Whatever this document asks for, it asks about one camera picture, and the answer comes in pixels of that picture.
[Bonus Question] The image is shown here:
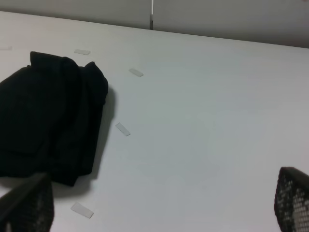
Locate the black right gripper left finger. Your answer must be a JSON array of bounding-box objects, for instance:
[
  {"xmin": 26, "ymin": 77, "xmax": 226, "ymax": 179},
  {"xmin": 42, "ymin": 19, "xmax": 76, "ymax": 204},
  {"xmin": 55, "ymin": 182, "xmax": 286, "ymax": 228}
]
[{"xmin": 0, "ymin": 174, "xmax": 54, "ymax": 232}]

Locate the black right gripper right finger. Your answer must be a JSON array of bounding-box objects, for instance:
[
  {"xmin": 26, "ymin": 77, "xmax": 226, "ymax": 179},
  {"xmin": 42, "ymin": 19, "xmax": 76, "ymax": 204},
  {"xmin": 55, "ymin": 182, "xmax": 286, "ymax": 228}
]
[{"xmin": 274, "ymin": 167, "xmax": 309, "ymax": 232}]

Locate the black short sleeve shirt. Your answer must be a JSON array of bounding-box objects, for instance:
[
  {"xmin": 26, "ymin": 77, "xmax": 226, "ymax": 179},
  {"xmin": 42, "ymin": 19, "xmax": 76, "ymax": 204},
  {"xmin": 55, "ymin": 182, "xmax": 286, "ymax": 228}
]
[{"xmin": 0, "ymin": 51, "xmax": 109, "ymax": 186}]

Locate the clear tape marker lower right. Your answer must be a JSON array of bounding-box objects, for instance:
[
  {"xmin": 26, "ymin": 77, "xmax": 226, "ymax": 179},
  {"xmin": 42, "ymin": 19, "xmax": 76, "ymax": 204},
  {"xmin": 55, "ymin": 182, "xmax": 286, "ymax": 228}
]
[{"xmin": 70, "ymin": 202, "xmax": 94, "ymax": 218}]

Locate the clear tape marker right middle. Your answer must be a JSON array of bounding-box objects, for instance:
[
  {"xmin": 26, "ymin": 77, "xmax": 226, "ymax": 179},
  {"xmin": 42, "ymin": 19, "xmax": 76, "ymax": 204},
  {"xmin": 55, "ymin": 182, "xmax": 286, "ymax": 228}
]
[{"xmin": 115, "ymin": 123, "xmax": 131, "ymax": 136}]

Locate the clear tape marker top middle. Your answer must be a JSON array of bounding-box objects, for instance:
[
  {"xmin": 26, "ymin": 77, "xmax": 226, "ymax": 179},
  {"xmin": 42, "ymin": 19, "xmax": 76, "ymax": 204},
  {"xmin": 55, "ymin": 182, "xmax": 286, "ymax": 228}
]
[{"xmin": 74, "ymin": 49, "xmax": 91, "ymax": 55}]

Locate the clear tape marker upper right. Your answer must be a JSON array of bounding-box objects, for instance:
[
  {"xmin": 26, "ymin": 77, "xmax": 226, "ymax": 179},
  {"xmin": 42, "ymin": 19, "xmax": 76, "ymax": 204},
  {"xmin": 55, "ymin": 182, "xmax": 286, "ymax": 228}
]
[{"xmin": 129, "ymin": 69, "xmax": 144, "ymax": 77}]

